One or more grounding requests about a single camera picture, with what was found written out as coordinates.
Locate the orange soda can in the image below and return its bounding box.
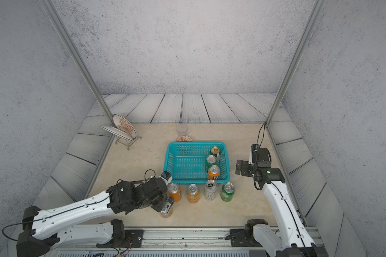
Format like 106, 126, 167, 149
160, 208, 173, 218
187, 184, 200, 203
208, 165, 221, 181
168, 183, 182, 202

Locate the green soda can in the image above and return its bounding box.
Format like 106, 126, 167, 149
220, 182, 235, 202
205, 155, 217, 173

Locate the brown gold drink can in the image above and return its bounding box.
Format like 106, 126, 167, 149
210, 146, 220, 158

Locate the white monster energy can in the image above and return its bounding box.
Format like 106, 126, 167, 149
205, 179, 217, 201

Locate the teal plastic basket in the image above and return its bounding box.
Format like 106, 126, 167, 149
164, 141, 231, 184

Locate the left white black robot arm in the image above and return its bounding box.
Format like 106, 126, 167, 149
16, 171, 174, 257

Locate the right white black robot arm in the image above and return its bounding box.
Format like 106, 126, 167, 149
235, 144, 328, 257

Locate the red patterned bowl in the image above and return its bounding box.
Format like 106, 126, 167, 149
176, 135, 194, 142

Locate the clear plastic cup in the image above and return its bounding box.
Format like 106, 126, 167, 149
175, 124, 189, 137

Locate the white flat plate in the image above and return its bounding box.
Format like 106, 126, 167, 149
102, 126, 134, 141

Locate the patterned upright plate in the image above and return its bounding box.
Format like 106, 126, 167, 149
113, 114, 137, 139

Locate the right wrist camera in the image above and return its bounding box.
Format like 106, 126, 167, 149
248, 143, 260, 164

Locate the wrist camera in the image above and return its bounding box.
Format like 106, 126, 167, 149
248, 143, 260, 164
160, 171, 173, 185

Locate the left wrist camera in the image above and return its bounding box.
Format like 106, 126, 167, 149
160, 171, 173, 185

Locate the aluminium mounting rail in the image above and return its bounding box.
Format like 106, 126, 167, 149
45, 227, 268, 257

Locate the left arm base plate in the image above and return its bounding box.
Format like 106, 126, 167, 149
96, 229, 144, 248

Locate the wire plate rack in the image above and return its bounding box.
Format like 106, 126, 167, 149
115, 136, 142, 151

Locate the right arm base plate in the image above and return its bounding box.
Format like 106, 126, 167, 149
225, 229, 262, 247

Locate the right aluminium frame post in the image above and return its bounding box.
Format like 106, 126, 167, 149
264, 0, 325, 127

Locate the aluminium frame post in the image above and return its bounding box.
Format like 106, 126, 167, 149
40, 0, 114, 125
264, 0, 325, 127

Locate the left aluminium frame post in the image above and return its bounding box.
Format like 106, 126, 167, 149
40, 0, 114, 125

